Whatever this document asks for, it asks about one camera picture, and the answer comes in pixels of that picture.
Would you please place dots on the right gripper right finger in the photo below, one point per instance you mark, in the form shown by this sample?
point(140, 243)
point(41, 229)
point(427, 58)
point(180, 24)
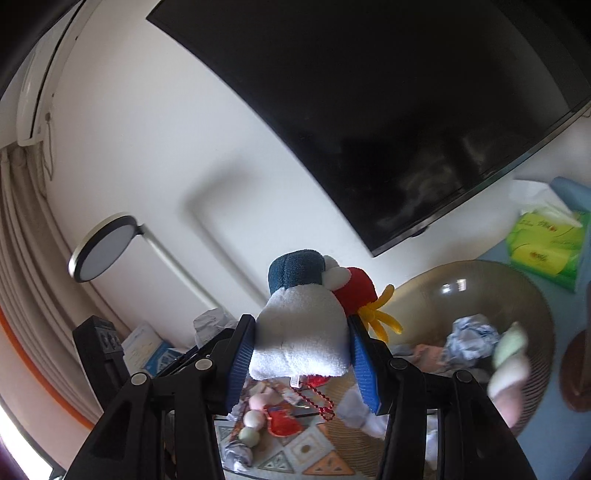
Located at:
point(474, 442)

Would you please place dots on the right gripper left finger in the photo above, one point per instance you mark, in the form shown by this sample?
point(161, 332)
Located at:
point(127, 442)

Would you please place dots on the three-ball plush dango toy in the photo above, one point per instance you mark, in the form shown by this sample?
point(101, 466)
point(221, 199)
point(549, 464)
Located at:
point(512, 369)

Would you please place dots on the blue white red plush toy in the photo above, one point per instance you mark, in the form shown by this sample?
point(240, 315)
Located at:
point(303, 329)

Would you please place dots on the blue cover book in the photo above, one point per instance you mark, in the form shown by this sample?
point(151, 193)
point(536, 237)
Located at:
point(145, 351)

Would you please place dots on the beige curtain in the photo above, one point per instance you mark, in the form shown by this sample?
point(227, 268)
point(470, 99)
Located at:
point(41, 302)

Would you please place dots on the crumpled paper in bowl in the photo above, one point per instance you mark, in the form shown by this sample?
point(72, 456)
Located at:
point(472, 338)

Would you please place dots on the white desk lamp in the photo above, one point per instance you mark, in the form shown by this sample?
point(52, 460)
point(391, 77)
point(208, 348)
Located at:
point(121, 242)

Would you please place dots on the red snack bag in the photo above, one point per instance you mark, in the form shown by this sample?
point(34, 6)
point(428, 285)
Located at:
point(280, 423)

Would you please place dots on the patterned blue orange rug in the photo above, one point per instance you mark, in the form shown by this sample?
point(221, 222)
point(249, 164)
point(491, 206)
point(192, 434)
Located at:
point(323, 450)

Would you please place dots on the green tissue pack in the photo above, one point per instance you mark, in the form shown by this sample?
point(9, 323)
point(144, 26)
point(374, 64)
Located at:
point(551, 236)

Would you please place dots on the white air conditioner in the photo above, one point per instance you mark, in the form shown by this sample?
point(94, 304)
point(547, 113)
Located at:
point(44, 71)

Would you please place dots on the wall mounted black television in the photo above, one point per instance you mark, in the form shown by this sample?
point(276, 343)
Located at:
point(401, 110)

